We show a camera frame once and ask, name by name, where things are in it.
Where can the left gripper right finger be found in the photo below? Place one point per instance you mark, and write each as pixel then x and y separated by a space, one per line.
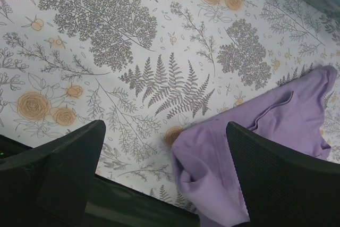
pixel 281 186

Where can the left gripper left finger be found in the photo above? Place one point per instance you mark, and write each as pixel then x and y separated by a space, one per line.
pixel 49 185

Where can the purple t shirt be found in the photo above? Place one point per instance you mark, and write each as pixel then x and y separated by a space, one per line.
pixel 290 115

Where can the floral table mat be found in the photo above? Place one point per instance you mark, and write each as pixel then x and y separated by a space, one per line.
pixel 145 66

